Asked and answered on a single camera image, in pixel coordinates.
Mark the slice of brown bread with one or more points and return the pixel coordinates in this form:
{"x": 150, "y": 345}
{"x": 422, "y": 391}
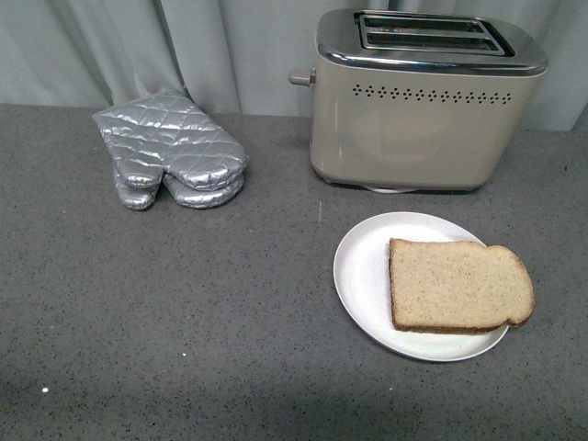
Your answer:
{"x": 457, "y": 287}

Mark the upper silver quilted oven mitt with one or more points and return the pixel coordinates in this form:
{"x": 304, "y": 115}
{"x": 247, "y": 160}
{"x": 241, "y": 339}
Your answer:
{"x": 167, "y": 134}

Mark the lower silver quilted oven mitt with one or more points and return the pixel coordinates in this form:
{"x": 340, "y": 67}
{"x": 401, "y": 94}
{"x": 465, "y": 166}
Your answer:
{"x": 142, "y": 198}

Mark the white round plate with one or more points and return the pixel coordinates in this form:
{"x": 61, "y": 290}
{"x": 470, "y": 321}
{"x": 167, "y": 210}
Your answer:
{"x": 362, "y": 281}

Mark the silver quilted oven mitt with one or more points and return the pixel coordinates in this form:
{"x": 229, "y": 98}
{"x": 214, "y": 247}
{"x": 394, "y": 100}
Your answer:
{"x": 142, "y": 198}
{"x": 167, "y": 134}

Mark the beige two-slot toaster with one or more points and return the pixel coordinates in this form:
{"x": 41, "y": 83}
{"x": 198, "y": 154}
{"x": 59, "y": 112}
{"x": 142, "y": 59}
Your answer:
{"x": 415, "y": 101}

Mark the grey curtain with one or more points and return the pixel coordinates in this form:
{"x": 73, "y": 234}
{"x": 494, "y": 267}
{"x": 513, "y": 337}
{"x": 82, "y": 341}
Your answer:
{"x": 235, "y": 56}

